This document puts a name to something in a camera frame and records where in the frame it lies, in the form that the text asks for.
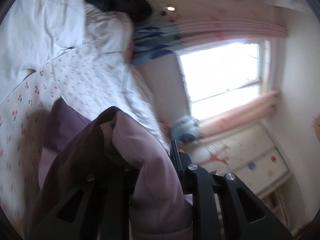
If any lilac purple jacket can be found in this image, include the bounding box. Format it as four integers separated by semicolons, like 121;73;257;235
30;99;193;239

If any white painted cabinet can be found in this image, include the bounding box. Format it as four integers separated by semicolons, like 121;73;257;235
184;123;291;195

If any blue cartoon curtain right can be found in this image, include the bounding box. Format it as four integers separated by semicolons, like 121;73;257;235
170;116;203;144

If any blue cartoon curtain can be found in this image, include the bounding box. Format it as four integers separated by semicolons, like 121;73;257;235
132;21;184;66
170;116;203;144

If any window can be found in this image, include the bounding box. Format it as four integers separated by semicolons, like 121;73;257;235
178;41;266;120

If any blue cartoon curtain left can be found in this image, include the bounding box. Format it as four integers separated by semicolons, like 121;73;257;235
132;21;184;66

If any cherry print bed quilt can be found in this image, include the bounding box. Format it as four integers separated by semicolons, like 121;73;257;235
1;0;164;238

